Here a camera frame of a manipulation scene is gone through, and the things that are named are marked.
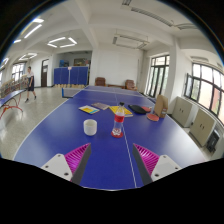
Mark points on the clear water bottle red label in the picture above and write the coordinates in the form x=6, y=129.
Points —
x=119, y=118

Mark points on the brown cardboard box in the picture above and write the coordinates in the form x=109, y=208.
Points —
x=161, y=106

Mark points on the yellow blue booklet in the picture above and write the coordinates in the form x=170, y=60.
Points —
x=89, y=109

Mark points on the right brown armchair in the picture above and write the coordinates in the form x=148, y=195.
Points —
x=130, y=85

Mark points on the yellow book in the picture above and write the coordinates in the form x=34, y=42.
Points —
x=127, y=112

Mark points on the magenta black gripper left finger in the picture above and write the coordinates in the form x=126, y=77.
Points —
x=70, y=166

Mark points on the white cup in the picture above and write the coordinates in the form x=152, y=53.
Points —
x=90, y=127

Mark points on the near beige cabinet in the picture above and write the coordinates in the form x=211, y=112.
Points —
x=202, y=127

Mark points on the person in dark clothes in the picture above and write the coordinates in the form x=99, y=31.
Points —
x=30, y=84

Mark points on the table tennis net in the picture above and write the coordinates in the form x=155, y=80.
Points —
x=70, y=92

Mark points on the blue partition boards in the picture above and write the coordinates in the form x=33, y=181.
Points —
x=71, y=75

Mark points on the grey purple booklet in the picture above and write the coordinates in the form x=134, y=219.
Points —
x=101, y=106

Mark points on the left brown armchair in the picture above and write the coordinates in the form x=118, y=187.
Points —
x=100, y=81

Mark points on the dark brown door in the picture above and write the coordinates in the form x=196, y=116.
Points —
x=44, y=72

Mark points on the beige cabinet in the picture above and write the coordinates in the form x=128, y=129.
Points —
x=202, y=127
x=184, y=112

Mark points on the far beige cabinet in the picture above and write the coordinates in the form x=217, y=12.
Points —
x=184, y=112

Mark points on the black bin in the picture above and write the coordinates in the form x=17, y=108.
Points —
x=212, y=141

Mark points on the black paddle case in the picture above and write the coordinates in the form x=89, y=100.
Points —
x=137, y=109

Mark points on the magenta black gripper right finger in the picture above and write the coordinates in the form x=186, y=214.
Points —
x=153, y=167

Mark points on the red table tennis paddle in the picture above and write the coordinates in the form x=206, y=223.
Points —
x=152, y=117

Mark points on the red round coaster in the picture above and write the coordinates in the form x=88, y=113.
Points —
x=116, y=134

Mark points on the brown armchair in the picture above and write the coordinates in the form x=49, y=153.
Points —
x=130, y=85
x=100, y=81

